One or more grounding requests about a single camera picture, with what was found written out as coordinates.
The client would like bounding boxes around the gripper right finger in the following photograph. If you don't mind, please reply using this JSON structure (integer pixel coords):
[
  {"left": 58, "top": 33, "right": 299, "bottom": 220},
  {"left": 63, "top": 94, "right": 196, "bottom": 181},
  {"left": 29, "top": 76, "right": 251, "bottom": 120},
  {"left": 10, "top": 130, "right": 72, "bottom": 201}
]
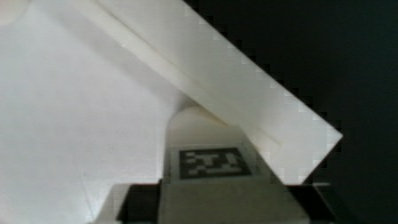
[{"left": 289, "top": 183, "right": 354, "bottom": 224}]

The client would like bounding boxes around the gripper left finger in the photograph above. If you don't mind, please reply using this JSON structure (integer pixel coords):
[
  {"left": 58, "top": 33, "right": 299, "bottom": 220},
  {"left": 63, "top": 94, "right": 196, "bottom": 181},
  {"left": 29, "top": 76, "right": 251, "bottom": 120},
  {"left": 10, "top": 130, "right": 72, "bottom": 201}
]
[{"left": 95, "top": 183, "right": 161, "bottom": 224}]

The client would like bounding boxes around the white square tabletop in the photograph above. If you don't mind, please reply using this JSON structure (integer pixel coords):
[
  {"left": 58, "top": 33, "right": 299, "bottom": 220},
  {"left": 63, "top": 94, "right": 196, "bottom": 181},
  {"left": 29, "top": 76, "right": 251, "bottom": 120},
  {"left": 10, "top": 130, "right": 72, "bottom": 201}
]
[{"left": 0, "top": 0, "right": 342, "bottom": 224}]

